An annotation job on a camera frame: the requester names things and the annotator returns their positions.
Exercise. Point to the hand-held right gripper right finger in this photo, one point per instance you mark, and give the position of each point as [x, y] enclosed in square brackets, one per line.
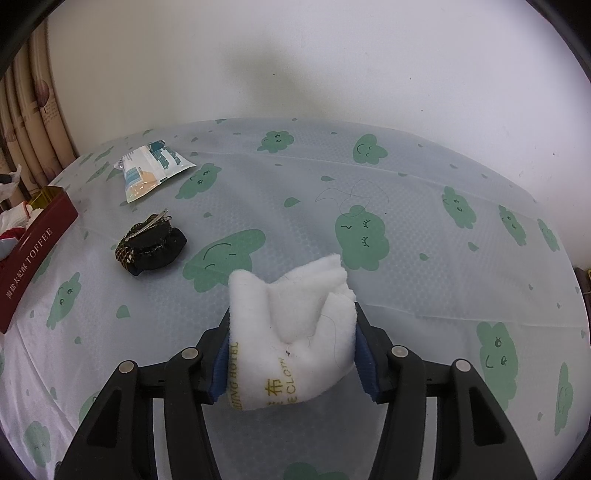
[364, 364]

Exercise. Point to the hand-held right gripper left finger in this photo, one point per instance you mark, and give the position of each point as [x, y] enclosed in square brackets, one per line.
[219, 371]

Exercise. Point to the white cloth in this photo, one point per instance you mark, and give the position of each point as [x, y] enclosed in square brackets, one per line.
[291, 323]

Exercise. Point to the red and gold tin box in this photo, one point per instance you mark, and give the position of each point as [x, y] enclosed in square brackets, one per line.
[37, 249]

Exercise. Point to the white plush toy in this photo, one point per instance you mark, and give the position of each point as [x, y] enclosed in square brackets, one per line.
[21, 216]

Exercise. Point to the green cloud print tablecloth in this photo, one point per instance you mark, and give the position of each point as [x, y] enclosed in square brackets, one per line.
[415, 240]

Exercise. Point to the black hair scrunchie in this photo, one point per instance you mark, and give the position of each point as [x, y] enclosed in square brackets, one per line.
[152, 249]

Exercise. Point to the silver hair clip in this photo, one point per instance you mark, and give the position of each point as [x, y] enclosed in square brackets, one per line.
[147, 225]

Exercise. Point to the white tissue packet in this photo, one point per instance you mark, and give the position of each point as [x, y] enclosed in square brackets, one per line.
[147, 168]

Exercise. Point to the dark wooden furniture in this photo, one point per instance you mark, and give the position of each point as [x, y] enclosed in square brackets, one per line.
[584, 281]

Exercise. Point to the white plastic bag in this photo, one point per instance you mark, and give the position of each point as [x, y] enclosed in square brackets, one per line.
[9, 182]

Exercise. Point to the beige striped curtain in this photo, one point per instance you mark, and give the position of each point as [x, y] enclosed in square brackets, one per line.
[32, 106]

